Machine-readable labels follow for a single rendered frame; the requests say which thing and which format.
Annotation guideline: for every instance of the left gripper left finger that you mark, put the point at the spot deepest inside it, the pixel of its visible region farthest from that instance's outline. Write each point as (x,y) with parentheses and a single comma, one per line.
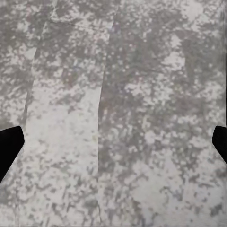
(11,142)

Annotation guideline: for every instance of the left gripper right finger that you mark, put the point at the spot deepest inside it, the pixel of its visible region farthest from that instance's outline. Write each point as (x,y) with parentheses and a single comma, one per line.
(219,140)

